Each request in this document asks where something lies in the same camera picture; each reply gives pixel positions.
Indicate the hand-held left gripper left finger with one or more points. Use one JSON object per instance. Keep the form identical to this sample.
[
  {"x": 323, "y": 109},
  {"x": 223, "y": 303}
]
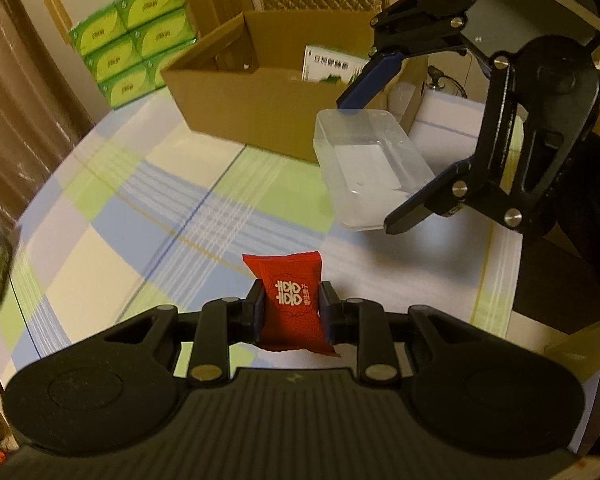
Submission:
[{"x": 257, "y": 305}]

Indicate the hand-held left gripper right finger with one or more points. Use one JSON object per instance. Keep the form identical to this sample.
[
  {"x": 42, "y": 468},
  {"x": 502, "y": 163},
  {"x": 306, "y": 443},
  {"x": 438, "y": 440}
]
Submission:
[{"x": 327, "y": 310}]

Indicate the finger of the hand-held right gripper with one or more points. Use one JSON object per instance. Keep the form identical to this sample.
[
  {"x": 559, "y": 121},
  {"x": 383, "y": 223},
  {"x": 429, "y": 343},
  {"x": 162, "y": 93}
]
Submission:
[
  {"x": 420, "y": 195},
  {"x": 375, "y": 77}
]

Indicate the red candy packet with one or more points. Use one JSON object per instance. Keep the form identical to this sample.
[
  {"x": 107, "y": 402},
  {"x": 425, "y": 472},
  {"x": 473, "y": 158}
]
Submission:
[{"x": 290, "y": 305}]

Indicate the green and white carton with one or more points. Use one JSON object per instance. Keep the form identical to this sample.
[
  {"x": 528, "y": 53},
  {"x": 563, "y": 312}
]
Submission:
[{"x": 325, "y": 62}]

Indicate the clear plastic container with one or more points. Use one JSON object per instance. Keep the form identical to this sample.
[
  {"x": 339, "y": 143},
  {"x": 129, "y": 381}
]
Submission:
[{"x": 365, "y": 160}]

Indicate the large cardboard box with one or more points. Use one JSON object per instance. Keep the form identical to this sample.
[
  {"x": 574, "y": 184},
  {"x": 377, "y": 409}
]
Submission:
[{"x": 240, "y": 95}]

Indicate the stack of green tissue packs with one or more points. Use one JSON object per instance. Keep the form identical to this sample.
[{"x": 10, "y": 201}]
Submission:
[{"x": 130, "y": 45}]

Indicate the brown curtain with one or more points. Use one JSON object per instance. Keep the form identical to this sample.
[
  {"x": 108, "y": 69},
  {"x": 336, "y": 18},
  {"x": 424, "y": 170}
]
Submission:
[{"x": 20, "y": 85}]

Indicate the wooden slat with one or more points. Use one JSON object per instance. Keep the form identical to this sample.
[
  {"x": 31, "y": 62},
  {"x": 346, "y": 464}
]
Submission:
[{"x": 57, "y": 7}]

